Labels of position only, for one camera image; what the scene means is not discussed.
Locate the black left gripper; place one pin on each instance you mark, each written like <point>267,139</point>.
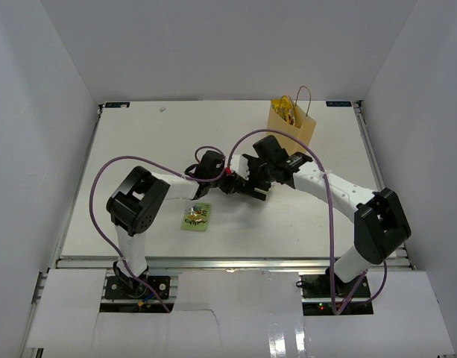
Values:
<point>232,182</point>

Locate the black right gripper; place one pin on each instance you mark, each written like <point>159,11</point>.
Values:
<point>253,162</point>

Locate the green candy packet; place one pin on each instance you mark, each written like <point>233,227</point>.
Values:
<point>196,216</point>

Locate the yellow M&M packet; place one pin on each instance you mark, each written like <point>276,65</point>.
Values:
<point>291,120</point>
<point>281,107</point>

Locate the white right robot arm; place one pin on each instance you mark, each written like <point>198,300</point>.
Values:
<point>380,223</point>

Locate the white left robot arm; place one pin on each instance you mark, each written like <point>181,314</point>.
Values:
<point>136,202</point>

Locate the brown paper bag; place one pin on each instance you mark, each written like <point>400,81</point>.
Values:
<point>304,124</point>

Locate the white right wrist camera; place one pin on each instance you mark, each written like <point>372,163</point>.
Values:
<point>239,167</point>

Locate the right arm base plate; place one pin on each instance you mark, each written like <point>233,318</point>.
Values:
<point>316,300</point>

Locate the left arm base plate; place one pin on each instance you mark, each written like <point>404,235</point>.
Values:
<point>119,298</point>

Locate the aluminium table front rail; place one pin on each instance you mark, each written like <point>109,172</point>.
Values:
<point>199,263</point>

